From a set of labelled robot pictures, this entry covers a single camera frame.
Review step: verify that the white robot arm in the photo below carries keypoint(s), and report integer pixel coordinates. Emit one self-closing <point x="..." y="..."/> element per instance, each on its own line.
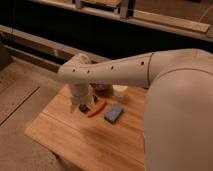
<point x="178" y="108"/>

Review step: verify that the dark red ceramic bowl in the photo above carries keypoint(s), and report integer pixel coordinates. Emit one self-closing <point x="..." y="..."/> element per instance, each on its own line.
<point x="101" y="87"/>

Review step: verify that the wooden chair in background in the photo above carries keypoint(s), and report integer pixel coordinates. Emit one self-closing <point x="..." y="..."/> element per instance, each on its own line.
<point x="123" y="6"/>

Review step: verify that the black rectangular block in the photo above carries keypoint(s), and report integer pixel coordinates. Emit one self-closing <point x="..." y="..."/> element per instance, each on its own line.
<point x="85" y="108"/>

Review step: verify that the white cup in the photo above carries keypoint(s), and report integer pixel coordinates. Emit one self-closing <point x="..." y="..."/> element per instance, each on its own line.
<point x="119" y="90"/>

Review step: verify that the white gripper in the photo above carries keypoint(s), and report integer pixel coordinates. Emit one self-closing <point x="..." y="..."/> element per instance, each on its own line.
<point x="79" y="94"/>

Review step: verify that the orange carrot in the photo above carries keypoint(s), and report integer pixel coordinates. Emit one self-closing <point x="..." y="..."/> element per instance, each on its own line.
<point x="98" y="108"/>

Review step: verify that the blue sponge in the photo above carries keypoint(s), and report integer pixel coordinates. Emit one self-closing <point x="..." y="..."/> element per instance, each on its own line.
<point x="113" y="113"/>

